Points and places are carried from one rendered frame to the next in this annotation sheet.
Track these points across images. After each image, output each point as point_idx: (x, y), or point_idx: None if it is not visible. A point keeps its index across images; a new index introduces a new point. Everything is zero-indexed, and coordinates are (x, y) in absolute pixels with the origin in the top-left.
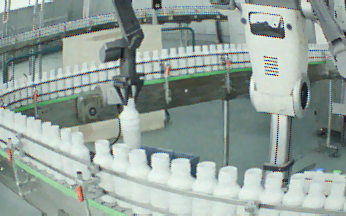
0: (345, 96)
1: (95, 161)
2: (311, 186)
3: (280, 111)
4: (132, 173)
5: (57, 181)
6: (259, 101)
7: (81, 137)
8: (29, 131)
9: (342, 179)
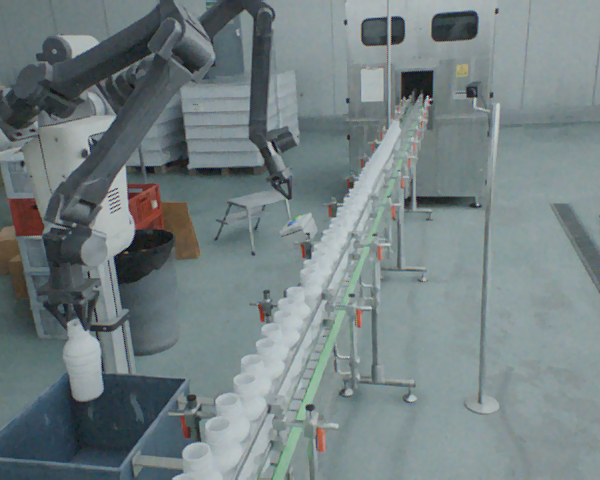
0: (282, 163)
1: (320, 290)
2: (352, 207)
3: (120, 249)
4: (330, 269)
5: (306, 385)
6: (107, 251)
7: (296, 289)
8: (267, 377)
9: (344, 199)
